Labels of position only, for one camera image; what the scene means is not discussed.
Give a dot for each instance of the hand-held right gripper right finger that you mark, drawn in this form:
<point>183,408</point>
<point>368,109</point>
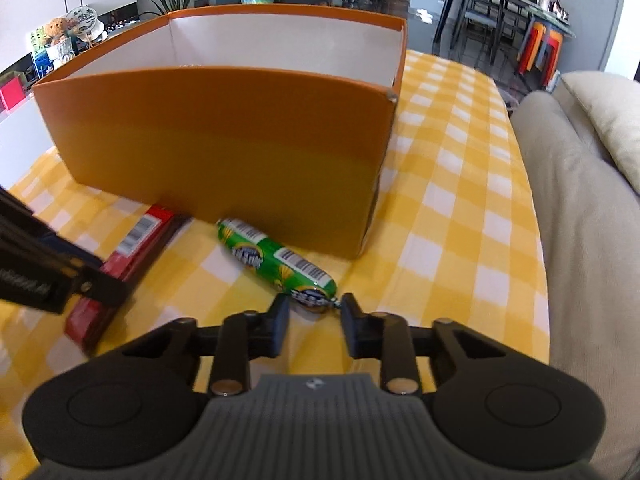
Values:
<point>350,327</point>

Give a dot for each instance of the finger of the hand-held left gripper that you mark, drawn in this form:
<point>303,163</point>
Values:
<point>100,285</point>
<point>55,245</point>

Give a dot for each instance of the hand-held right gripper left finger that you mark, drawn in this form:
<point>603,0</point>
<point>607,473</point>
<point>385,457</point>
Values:
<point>280,322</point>

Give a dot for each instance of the long red snack packet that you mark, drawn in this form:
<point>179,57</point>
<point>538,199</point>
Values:
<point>135,255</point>

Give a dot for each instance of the green sausage snack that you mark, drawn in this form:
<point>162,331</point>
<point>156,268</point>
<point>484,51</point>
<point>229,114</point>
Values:
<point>270,260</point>

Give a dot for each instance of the orange cardboard box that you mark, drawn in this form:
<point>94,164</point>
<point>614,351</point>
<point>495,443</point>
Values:
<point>200,150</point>

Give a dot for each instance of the white cabinet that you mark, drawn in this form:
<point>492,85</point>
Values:
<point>20,145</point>

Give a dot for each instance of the yellow checked tablecloth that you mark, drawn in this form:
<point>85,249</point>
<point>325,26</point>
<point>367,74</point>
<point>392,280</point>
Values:
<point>450,210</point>

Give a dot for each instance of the red box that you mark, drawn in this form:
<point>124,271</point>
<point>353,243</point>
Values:
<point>11,92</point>

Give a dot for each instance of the brown stuffed toy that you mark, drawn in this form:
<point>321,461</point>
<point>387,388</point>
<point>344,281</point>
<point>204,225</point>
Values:
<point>57,30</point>

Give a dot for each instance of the decorative plate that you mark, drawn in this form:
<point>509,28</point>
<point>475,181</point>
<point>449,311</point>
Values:
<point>82,17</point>

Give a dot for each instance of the beige sofa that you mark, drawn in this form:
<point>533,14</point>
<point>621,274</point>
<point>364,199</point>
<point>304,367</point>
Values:
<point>590,285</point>

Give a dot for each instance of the cream cushion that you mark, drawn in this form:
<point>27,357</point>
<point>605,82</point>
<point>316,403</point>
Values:
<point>610,120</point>

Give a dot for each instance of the orange stacked stools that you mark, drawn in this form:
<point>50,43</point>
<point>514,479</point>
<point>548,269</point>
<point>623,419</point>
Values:
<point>540,50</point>

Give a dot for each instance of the dark dining table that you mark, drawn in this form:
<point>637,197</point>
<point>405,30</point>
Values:
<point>540,10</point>

